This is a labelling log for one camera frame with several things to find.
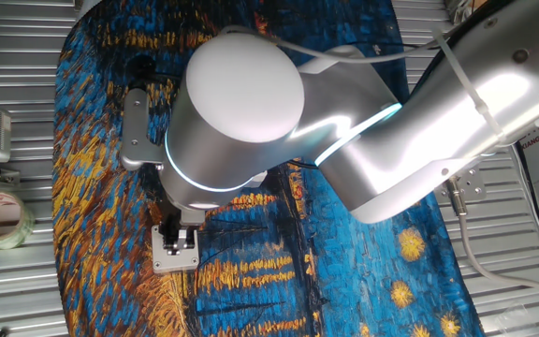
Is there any silver wrist mounting bracket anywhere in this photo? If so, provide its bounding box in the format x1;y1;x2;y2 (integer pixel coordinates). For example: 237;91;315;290
119;87;166;172

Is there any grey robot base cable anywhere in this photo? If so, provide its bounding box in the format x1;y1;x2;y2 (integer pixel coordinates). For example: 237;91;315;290
442;176;539;308

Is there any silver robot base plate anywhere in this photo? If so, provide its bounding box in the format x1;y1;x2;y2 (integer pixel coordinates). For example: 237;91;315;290
430;166;488;205

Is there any small silver metal bracket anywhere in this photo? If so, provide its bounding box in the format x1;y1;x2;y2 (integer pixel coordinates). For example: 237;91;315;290
179;227;197;250

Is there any clear tape roll red print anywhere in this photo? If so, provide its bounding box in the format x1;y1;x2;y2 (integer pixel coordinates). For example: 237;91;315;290
0;190;36;251

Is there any thin black cable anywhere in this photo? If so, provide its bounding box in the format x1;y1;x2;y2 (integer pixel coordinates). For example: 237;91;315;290
285;158;320;170

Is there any starry night painted cloth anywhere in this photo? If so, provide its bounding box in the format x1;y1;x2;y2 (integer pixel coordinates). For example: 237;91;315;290
51;0;486;337

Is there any grey box red button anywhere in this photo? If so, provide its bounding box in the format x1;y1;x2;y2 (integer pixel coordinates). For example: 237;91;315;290
151;224;201;275

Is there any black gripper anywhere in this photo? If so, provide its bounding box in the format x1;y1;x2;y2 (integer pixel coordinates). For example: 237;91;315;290
158;196;187;256

